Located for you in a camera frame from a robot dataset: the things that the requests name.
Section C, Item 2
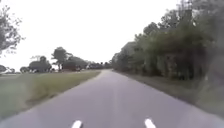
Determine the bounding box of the grey asphalt road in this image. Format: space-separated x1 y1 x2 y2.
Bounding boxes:
0 68 224 128

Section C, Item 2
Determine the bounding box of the row of trees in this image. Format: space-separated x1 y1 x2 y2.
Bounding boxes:
110 0 224 83

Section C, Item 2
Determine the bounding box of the robot's own part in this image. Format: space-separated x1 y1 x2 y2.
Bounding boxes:
70 119 84 128
143 118 157 128

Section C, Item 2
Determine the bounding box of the leafy tree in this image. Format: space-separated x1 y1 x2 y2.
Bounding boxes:
0 4 25 57

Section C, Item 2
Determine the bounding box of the distant group of trees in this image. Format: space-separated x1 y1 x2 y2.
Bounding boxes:
18 46 113 74

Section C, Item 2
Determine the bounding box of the grass field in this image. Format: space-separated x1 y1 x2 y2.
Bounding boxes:
0 70 102 120

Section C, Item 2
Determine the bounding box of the grass and leaf verge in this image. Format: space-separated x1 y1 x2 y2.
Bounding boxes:
112 69 224 120

